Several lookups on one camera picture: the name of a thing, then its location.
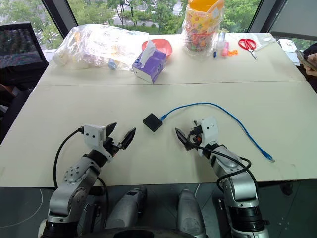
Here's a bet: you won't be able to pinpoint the smartphone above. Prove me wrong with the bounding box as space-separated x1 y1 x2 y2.
295 49 316 69

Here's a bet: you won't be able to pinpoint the small clear plastic bag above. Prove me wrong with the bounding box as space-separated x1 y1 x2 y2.
254 33 276 52

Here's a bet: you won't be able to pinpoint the small black box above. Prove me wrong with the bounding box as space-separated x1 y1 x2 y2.
142 113 164 132

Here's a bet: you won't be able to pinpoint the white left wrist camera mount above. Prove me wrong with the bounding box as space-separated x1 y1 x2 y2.
83 124 112 162

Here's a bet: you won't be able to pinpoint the purple tissue box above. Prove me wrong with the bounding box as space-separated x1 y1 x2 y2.
131 39 167 85

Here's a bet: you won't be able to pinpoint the black table caster wheel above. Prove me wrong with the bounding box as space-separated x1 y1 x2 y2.
279 181 294 197

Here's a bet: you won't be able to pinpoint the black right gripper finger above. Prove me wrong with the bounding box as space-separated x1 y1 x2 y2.
175 127 189 147

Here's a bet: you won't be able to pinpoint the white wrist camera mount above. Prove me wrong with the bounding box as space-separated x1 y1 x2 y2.
83 124 112 162
194 116 220 150

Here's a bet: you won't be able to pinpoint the red handled scissors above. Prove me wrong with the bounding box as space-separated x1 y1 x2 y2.
238 38 259 61

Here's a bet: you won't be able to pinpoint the dark robot torso rim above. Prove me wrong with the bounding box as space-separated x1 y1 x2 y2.
93 226 200 238

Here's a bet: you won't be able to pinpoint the grey robot leg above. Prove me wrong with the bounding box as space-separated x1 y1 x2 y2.
176 189 207 238
105 186 148 231

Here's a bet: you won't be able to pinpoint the clear plastic bag with items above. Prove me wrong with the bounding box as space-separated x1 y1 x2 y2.
53 23 150 72

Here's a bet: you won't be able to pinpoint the red plastic bowl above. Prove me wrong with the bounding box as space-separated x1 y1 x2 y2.
141 38 173 58

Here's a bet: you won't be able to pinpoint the bagged yellow cup with snacks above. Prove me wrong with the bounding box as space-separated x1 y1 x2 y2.
181 0 225 60

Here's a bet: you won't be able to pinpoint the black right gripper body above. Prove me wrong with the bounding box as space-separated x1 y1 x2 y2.
184 126 204 151

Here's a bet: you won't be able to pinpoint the blue Ethernet cable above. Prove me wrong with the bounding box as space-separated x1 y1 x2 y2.
160 102 276 163

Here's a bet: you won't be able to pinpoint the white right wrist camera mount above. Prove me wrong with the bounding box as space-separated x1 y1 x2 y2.
194 116 220 150

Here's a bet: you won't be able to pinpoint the bystander hand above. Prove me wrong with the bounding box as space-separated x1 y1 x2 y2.
303 54 317 75

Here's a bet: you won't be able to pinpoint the dark window frame post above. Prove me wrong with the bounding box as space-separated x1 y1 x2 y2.
247 0 271 33
41 0 79 40

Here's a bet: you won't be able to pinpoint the white box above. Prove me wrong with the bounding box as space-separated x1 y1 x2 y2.
277 38 302 66

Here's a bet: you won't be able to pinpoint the black mesh office chair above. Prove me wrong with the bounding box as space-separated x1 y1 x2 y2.
0 21 50 105

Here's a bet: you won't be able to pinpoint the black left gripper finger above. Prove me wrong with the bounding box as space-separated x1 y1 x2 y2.
120 127 137 150
105 122 118 138

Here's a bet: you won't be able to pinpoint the bystander dark clothing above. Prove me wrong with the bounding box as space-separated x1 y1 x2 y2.
302 41 317 94

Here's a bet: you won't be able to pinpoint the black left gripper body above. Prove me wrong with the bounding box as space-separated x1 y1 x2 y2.
103 136 124 157

